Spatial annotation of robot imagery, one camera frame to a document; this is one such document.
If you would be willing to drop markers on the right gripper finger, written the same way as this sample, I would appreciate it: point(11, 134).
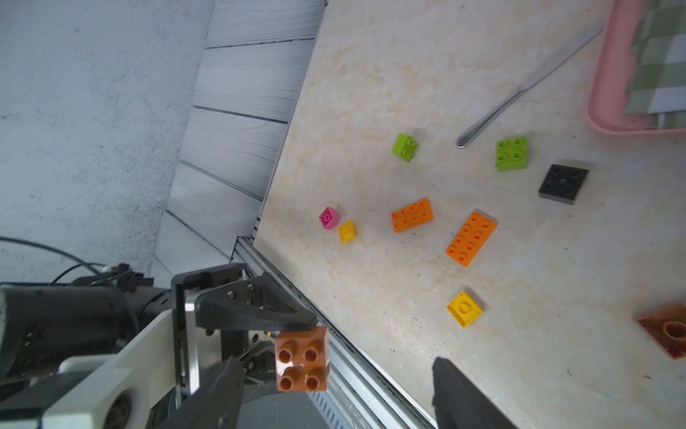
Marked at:
point(459, 404)

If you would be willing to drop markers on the magenta small brick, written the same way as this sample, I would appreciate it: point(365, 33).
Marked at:
point(329, 218)

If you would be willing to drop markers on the green checkered cloth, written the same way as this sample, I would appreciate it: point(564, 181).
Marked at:
point(657, 83)

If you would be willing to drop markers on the black square brick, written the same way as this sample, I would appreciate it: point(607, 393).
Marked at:
point(563, 183)

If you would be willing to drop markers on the small lime green brick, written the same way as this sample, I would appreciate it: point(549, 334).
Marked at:
point(404, 147)

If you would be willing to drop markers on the lime green square brick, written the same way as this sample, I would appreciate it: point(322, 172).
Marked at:
point(511, 154)

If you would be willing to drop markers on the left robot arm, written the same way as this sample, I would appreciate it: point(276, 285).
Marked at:
point(112, 350)

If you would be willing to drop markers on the orange long brick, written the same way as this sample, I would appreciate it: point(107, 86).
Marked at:
point(412, 215)
point(471, 238)

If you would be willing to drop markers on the yellow small brick left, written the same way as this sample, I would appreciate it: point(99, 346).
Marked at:
point(347, 232)

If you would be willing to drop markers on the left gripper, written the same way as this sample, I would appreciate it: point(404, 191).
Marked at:
point(222, 366)

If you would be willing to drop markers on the yellow square brick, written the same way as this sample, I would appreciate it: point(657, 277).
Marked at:
point(464, 309)

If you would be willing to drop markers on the aluminium front rail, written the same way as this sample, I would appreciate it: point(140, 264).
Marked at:
point(360, 393)

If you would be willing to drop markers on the brown brick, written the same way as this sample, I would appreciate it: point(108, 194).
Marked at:
point(666, 326)
point(302, 361)

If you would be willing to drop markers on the pink tray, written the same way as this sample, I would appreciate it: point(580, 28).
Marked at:
point(607, 97)

